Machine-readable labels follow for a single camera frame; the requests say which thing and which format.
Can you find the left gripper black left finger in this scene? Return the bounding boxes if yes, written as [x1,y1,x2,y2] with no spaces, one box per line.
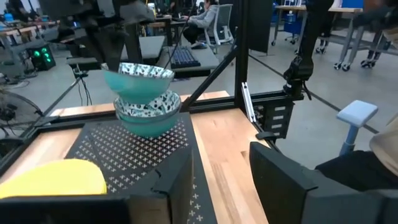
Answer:
[0,148,195,224]

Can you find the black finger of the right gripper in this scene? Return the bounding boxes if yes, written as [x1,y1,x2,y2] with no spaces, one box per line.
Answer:
[107,34,127,72]
[88,36,109,71]

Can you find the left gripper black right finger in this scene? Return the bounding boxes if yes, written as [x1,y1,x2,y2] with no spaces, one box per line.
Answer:
[249,141,398,224]

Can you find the yellow mini bowl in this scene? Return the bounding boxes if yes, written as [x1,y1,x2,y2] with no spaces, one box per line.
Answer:
[0,158,108,200]

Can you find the teal patterned ceramic bowl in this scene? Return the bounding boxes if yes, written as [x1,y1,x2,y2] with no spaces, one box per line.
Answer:
[116,108,180,139]
[101,61,175,105]
[113,89,183,125]

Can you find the grey desk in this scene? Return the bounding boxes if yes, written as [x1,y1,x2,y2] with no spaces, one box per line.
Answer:
[119,35,221,78]

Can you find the black computer green lights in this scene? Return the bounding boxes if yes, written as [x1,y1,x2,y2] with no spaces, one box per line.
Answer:
[27,43,57,72]

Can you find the black backlit keyboard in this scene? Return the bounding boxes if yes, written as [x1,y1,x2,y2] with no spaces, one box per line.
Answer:
[169,45,201,70]

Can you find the person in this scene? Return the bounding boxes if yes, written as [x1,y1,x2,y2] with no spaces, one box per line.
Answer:
[182,0,220,44]
[315,114,398,191]

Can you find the black mounting block white labels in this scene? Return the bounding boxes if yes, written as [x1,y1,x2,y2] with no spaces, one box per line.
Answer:
[254,96,295,139]

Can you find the black perforated metal rack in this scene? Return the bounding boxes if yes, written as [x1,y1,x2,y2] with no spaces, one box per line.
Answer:
[65,111,218,224]

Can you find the black floor fan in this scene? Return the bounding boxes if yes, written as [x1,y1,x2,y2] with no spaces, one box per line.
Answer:
[0,90,43,139]

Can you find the light blue stool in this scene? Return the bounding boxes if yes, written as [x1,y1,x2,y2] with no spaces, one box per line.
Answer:
[336,99,379,156]

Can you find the grey office chair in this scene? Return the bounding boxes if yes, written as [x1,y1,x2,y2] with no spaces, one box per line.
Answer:
[205,3,234,47]

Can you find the black partition panel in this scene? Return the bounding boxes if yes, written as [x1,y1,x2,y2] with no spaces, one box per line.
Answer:
[248,0,274,55]

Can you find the grey table on wheels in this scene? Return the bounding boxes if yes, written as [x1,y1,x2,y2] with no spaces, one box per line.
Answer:
[272,4,398,72]

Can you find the blue container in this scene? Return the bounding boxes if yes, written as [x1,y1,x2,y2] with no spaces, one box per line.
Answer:
[284,11,304,35]

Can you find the silver metal bracket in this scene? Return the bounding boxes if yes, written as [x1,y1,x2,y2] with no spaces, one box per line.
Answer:
[241,82,257,124]

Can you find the black aluminium frame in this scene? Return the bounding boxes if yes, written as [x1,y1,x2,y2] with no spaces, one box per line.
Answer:
[0,0,312,175]

